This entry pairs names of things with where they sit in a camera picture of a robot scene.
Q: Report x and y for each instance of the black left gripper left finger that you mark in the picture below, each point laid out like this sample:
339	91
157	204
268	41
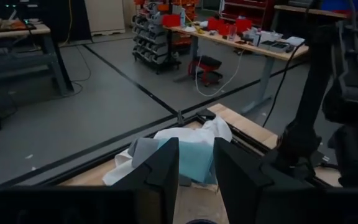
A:
166	174

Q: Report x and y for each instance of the wooden workbench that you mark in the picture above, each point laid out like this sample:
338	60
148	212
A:
244	46

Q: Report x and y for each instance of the blue storage bin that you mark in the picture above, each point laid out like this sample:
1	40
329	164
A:
340	4

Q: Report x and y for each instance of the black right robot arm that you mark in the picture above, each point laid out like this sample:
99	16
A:
337	93

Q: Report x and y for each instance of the clear plastic cup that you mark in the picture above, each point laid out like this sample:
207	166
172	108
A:
232	32

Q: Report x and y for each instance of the teal cloth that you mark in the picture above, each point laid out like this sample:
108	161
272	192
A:
194	161

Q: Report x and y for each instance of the red bin rack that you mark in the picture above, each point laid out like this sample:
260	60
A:
247	9

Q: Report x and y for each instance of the red stool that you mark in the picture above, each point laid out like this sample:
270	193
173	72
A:
207	67

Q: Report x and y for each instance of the white cabinet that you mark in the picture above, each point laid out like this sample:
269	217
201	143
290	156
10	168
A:
104	15

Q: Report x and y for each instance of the grey bin cart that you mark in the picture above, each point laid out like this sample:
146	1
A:
154	40

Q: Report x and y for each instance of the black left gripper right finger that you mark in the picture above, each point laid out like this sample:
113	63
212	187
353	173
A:
235	180

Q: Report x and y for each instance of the grey metal table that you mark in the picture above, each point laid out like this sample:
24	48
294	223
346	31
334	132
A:
17	56

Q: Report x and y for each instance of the white crumpled cloth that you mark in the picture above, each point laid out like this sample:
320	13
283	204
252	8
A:
197	133

